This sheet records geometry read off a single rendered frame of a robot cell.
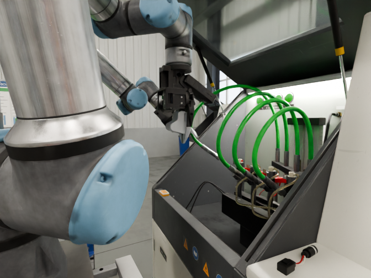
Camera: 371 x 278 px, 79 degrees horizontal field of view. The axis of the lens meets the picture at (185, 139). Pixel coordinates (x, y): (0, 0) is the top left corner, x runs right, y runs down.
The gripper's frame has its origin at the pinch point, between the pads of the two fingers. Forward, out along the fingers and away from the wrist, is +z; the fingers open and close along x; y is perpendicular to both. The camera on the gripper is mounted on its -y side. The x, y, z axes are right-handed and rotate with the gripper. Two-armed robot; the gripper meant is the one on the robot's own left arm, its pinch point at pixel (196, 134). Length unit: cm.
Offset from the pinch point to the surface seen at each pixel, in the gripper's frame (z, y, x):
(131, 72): -402, 16, -536
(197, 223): 25.6, 18.9, 17.5
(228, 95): -147, -157, -582
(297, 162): 33.0, -19.3, 8.0
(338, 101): 27, -45, 6
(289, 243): 41, 1, 33
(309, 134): 27.6, -25.3, 19.2
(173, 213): 17.9, 26.6, 6.4
